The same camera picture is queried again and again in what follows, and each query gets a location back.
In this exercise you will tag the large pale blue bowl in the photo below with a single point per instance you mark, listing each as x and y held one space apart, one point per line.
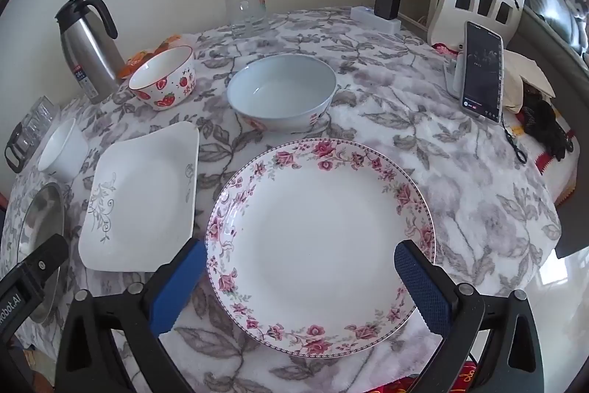
280 89

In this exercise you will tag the pink crocheted piece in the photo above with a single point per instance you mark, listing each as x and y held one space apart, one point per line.
445 50

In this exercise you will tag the stainless steel basin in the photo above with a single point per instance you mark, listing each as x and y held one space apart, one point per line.
41 213

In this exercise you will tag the beige cloth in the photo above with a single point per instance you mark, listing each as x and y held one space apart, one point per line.
524 70

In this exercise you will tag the black smartphone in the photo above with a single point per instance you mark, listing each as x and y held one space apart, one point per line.
481 70

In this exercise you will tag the plush toy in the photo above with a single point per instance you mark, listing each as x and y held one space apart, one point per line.
577 11

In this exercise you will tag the black knit gloves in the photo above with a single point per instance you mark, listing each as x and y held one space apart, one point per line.
547 121

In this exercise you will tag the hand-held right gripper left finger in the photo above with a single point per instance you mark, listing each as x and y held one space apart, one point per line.
184 282

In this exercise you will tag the red and white crocheted mat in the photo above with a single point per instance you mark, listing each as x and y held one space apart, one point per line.
552 176

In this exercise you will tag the grey sofa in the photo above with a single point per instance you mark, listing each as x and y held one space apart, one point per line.
547 15

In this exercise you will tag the small glass cup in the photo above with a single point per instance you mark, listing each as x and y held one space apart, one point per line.
34 114
50 110

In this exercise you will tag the black charger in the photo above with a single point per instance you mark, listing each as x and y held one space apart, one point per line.
386 4

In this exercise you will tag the white phone stand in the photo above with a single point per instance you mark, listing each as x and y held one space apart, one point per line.
453 80

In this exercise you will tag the clear glass mug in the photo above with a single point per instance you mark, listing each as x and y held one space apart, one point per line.
246 13

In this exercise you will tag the grey floral tablecloth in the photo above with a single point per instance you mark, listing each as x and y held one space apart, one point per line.
460 199

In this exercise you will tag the round floral rim plate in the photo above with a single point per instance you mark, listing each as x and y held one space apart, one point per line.
322 245

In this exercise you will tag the stainless steel thermos jug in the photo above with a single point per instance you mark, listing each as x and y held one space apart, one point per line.
87 47

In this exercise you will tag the square white plate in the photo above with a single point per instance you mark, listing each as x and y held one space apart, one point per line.
138 199

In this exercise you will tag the white power strip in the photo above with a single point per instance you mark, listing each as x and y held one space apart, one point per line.
363 15

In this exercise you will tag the small white bowl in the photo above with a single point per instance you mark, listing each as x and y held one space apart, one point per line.
64 153

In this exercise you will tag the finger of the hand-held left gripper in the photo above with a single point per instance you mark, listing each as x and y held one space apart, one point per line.
48 257

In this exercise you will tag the strawberry print bowl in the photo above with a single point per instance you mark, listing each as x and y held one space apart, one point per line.
161 93

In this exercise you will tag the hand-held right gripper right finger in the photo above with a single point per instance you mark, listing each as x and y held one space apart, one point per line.
421 282

